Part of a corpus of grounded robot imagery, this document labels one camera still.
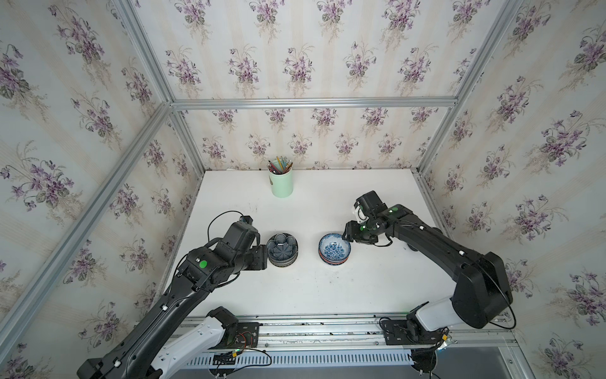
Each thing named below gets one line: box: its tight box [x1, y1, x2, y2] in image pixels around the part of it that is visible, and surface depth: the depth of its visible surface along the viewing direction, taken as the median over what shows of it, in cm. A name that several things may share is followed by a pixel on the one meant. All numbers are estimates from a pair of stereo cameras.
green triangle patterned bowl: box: [268, 254, 299, 268], surface depth 84 cm
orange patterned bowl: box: [318, 252, 351, 266], surface depth 86 cm
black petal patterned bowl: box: [266, 232, 300, 268], surface depth 87 cm
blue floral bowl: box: [318, 232, 352, 261], surface depth 89 cm
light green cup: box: [268, 167, 293, 199], surface depth 106 cm
